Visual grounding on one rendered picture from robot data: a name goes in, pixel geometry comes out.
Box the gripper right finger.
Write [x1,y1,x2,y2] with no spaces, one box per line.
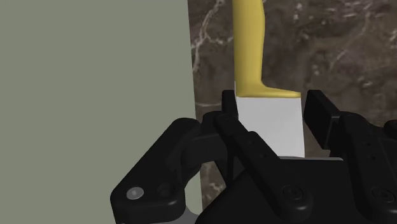
[303,90,397,224]

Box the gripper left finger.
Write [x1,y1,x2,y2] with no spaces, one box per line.
[109,89,314,224]

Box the yellow-handled knife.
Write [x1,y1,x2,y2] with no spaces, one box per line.
[232,0,305,158]

